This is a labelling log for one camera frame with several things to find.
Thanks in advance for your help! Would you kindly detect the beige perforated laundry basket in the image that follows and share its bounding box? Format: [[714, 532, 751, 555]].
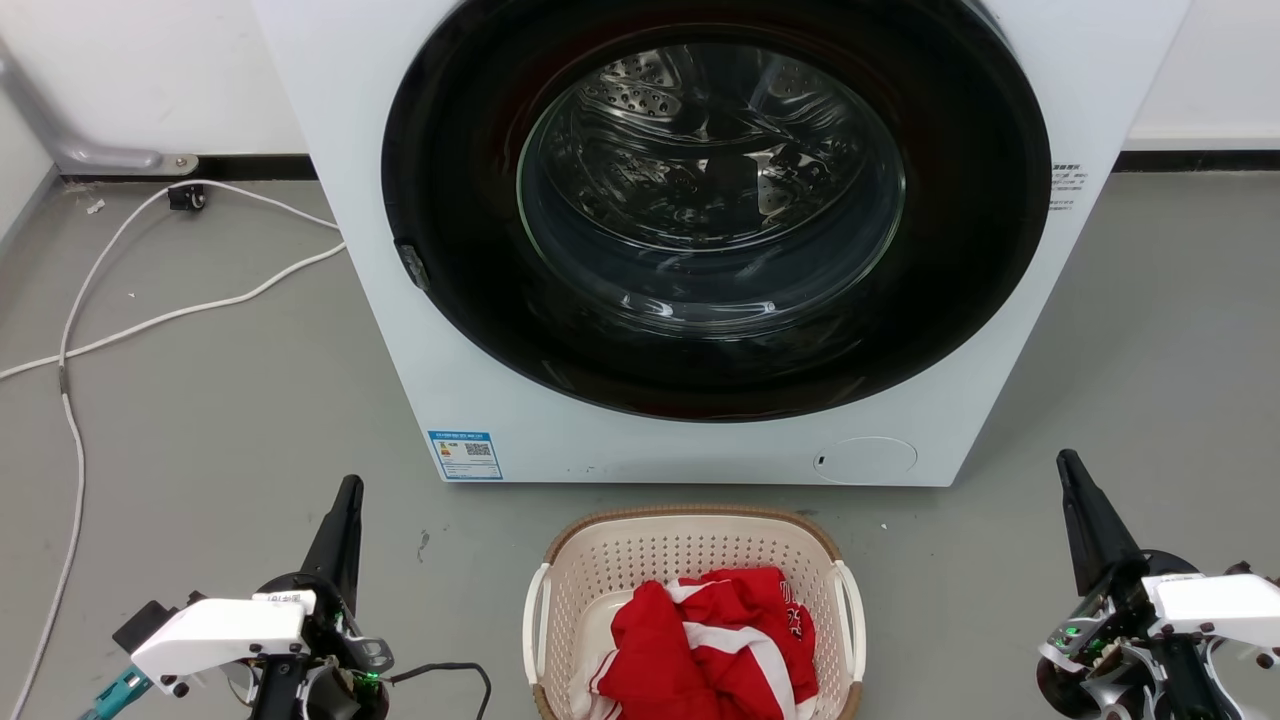
[[522, 505, 867, 720]]

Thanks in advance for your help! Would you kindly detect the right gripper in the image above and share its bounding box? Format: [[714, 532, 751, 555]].
[[1036, 449, 1233, 720]]

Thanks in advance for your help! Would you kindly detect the blue energy label sticker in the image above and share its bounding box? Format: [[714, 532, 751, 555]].
[[428, 430, 504, 482]]

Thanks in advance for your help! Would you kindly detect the white power cable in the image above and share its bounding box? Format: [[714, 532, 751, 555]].
[[0, 241, 347, 382]]

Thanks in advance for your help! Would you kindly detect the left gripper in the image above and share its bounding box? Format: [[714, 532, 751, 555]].
[[246, 474, 395, 720]]

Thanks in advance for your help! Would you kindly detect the thin black left gripper cable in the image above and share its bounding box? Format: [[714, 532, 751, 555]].
[[386, 661, 493, 720]]

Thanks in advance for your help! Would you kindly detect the black round washer door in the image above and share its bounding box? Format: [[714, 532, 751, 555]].
[[381, 0, 1053, 423]]

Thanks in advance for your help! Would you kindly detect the grey wall pipe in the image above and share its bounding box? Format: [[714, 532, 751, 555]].
[[0, 40, 199, 177]]

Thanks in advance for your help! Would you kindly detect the white front-load washing machine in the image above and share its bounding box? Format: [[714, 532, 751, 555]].
[[250, 0, 1194, 488]]

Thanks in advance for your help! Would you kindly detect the red and white garment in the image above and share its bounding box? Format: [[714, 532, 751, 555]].
[[570, 566, 820, 720]]

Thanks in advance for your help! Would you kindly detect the teal connector piece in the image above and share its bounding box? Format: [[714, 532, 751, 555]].
[[78, 666, 153, 720]]

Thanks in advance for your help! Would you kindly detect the long white looping cable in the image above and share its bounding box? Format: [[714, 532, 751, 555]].
[[8, 180, 342, 720]]

